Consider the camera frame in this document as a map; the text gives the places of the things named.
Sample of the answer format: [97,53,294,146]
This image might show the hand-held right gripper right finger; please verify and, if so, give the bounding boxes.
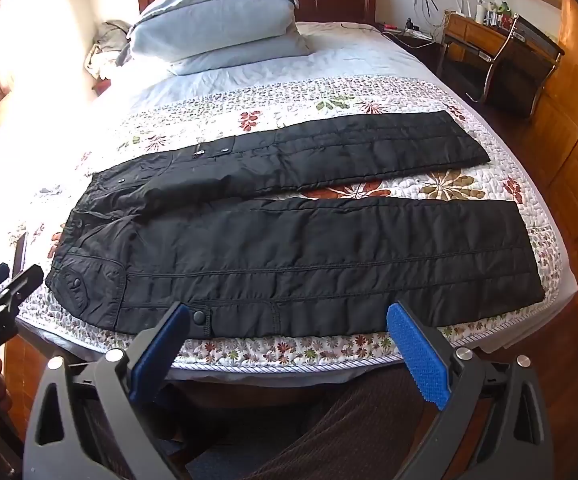
[387,301,556,480]

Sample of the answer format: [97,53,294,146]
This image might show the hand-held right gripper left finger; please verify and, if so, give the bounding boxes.
[23,301,192,480]

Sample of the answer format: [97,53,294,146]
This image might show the black quilted pants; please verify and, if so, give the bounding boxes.
[45,108,546,338]

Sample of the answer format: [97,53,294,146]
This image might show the person's brown trouser leg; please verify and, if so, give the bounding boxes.
[256,360,476,480]

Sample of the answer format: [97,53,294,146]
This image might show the floral quilted bedspread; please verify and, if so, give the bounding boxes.
[6,76,566,367]

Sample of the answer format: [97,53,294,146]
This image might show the crumpled beige cloth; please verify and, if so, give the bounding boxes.
[85,20,136,82]

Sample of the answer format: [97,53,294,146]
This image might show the black office chair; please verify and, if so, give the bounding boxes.
[461,12,566,120]

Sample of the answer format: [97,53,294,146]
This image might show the dark nightstand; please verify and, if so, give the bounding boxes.
[383,22,444,78]

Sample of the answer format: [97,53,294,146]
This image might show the wooden desk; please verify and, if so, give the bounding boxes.
[440,11,566,78]

